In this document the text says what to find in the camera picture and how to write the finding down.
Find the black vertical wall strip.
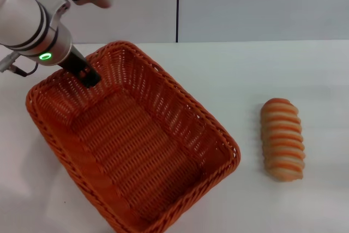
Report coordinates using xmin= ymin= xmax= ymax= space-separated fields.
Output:
xmin=176 ymin=0 xmax=181 ymax=43

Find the striped orange bread roll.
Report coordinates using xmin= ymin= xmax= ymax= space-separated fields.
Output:
xmin=260 ymin=98 xmax=306 ymax=183

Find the orange woven plastic basket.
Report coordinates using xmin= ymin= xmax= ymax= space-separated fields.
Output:
xmin=26 ymin=40 xmax=242 ymax=233

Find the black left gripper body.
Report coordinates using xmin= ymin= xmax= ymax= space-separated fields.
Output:
xmin=57 ymin=45 xmax=93 ymax=77

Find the grey cable with connector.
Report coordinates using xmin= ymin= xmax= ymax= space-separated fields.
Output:
xmin=0 ymin=52 xmax=39 ymax=77

